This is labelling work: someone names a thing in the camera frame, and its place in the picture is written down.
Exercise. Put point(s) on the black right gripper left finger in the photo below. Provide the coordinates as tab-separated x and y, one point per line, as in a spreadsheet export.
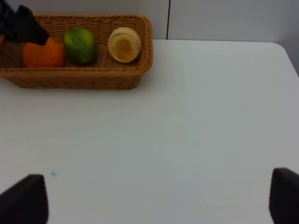
25	202

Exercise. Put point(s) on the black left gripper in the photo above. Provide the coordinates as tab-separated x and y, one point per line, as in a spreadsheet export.
14	15

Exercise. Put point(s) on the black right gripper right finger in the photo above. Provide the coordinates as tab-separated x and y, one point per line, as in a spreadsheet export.
284	196

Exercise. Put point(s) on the orange tangerine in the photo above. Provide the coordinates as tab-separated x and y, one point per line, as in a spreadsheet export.
50	55

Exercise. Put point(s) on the green lime fruit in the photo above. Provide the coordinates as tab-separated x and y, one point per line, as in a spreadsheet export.
80	45

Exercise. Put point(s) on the red yellow peach half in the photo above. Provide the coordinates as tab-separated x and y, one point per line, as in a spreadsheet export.
124	44

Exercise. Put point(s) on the orange wicker basket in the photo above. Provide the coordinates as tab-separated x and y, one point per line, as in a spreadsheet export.
103	74

